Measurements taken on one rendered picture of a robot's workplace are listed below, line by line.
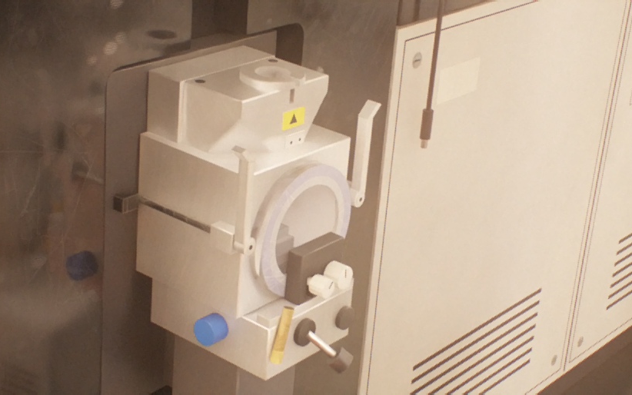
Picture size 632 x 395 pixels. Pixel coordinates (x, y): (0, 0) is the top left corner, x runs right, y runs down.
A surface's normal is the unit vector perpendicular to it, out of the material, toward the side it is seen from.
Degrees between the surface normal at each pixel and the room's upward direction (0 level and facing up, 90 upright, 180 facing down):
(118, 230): 90
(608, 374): 0
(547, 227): 90
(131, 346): 90
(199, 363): 90
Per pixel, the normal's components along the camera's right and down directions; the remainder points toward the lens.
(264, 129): 0.77, 0.31
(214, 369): -0.64, 0.26
